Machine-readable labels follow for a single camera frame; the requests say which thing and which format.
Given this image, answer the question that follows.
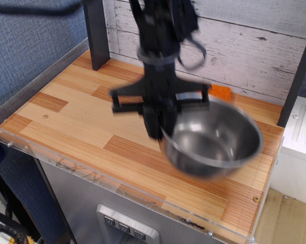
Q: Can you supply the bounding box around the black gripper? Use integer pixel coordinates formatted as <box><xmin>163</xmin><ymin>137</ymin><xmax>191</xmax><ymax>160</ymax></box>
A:
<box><xmin>109</xmin><ymin>48</ymin><xmax>210</xmax><ymax>139</ymax></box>

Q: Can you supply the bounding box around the stainless steel bowl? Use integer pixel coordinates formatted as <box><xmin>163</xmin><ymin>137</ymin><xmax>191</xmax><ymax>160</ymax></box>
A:
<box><xmin>159</xmin><ymin>97</ymin><xmax>263</xmax><ymax>179</ymax></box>

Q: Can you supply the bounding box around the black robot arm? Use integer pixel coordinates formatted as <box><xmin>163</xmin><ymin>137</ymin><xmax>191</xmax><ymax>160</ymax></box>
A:
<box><xmin>109</xmin><ymin>1</ymin><xmax>211</xmax><ymax>140</ymax></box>

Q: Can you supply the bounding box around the orange folded cloth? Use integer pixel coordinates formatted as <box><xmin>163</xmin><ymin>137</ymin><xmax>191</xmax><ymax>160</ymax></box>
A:
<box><xmin>208</xmin><ymin>84</ymin><xmax>232</xmax><ymax>102</ymax></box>

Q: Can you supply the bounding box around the stainless steel cabinet front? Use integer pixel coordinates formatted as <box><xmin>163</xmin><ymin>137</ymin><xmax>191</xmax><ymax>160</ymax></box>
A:
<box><xmin>39</xmin><ymin>160</ymin><xmax>218</xmax><ymax>243</ymax></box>

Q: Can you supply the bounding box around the silver button control panel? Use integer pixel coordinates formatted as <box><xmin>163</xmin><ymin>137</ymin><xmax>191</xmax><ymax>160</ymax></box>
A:
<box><xmin>96</xmin><ymin>204</ymin><xmax>160</xmax><ymax>243</ymax></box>

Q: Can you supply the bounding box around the white appliance at right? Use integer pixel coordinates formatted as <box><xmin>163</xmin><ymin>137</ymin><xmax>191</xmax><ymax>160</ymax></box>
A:
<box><xmin>270</xmin><ymin>97</ymin><xmax>306</xmax><ymax>203</ymax></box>

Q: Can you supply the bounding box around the dark left shelf post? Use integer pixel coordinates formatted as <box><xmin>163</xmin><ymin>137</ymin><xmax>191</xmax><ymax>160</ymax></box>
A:
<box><xmin>84</xmin><ymin>0</ymin><xmax>110</xmax><ymax>71</ymax></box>

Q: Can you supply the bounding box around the dark shelf post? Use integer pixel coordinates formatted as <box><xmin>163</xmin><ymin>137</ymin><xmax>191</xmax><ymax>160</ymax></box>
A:
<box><xmin>84</xmin><ymin>0</ymin><xmax>110</xmax><ymax>71</ymax></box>
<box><xmin>277</xmin><ymin>46</ymin><xmax>306</xmax><ymax>128</ymax></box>

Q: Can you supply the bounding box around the black braided cable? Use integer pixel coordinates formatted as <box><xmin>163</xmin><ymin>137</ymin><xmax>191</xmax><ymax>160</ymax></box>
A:
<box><xmin>0</xmin><ymin>0</ymin><xmax>82</xmax><ymax>16</ymax></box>

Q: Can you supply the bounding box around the dark right shelf post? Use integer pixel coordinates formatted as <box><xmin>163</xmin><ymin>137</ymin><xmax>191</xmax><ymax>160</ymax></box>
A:
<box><xmin>277</xmin><ymin>46</ymin><xmax>306</xmax><ymax>128</ymax></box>

